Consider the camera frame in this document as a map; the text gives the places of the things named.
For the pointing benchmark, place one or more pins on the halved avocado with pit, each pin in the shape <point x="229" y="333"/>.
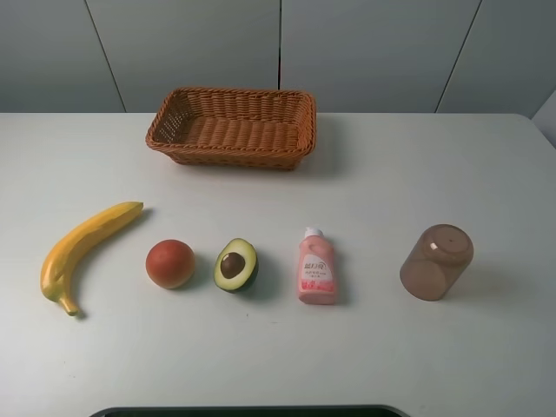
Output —
<point x="236" y="267"/>

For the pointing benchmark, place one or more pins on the brown wicker basket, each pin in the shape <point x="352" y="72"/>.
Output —
<point x="249" y="128"/>

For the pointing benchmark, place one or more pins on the pink bottle white cap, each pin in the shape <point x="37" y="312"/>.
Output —
<point x="316" y="281"/>

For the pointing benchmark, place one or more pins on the red orange peach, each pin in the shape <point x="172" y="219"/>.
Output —
<point x="170" y="264"/>

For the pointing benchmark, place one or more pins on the brown translucent plastic cup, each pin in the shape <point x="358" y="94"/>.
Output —
<point x="437" y="260"/>

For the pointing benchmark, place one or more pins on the black tray edge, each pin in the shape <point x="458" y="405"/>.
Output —
<point x="253" y="411"/>

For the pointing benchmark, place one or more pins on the yellow banana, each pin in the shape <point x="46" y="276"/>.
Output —
<point x="61" y="262"/>

